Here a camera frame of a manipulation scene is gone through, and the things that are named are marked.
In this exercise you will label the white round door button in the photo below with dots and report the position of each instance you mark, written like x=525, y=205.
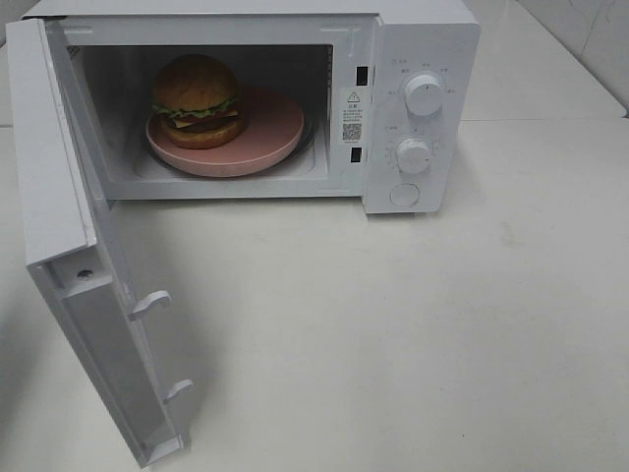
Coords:
x=405, y=195

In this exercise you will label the pink round plate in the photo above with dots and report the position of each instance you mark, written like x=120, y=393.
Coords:
x=267, y=105

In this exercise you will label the burger with lettuce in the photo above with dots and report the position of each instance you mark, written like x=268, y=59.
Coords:
x=197, y=102

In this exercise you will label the white microwave door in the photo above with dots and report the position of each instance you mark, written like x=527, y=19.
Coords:
x=73, y=253

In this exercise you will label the glass microwave turntable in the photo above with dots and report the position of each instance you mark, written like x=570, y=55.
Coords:
x=307, y=137

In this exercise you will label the white lower microwave knob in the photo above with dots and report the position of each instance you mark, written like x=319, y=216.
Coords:
x=413, y=156

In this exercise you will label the white microwave knob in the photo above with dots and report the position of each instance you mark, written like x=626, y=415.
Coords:
x=413, y=156
x=423, y=93

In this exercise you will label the white microwave oven body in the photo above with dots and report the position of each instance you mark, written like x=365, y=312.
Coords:
x=345, y=62

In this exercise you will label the white upper microwave knob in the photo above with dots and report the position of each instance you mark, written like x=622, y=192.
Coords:
x=423, y=93

